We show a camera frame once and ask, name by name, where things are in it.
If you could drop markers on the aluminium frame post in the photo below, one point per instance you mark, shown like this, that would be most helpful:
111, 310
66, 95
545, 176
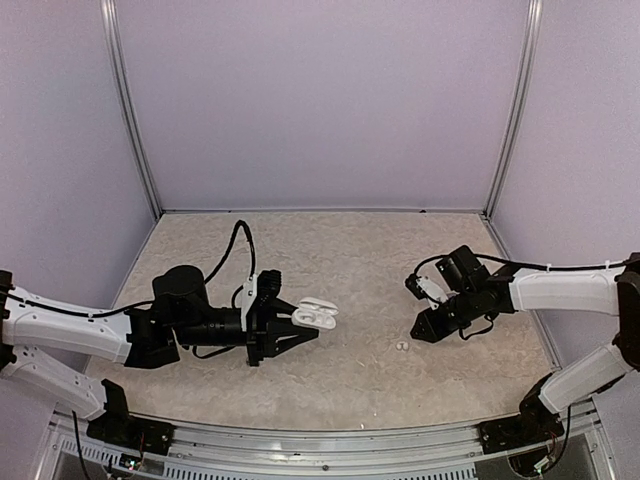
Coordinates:
517, 108
109, 14

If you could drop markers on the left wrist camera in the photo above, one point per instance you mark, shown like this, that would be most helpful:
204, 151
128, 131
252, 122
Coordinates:
248, 296

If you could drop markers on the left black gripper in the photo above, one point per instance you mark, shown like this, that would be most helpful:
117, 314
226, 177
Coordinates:
264, 328

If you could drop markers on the front aluminium rail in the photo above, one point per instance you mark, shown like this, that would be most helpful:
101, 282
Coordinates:
454, 451

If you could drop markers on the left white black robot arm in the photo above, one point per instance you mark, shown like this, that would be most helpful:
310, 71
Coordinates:
147, 335

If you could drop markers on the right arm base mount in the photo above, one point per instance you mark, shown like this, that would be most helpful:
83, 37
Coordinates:
532, 424

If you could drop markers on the white earbud charging case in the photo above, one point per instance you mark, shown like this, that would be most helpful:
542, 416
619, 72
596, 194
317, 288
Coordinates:
315, 313

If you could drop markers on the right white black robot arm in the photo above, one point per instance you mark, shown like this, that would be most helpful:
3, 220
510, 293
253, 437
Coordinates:
471, 292

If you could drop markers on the left aluminium frame post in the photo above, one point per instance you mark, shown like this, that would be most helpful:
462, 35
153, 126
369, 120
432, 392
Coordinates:
109, 14

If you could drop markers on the right aluminium frame post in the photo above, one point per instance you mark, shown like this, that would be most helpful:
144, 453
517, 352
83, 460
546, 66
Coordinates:
517, 108

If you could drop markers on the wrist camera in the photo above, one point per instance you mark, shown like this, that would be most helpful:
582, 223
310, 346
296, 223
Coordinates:
248, 296
422, 287

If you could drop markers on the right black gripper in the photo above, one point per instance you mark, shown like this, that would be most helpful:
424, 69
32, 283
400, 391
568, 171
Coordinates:
426, 319

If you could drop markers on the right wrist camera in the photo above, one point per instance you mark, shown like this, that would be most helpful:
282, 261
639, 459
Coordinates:
422, 287

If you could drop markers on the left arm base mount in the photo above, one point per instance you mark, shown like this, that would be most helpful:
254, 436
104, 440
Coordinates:
117, 426

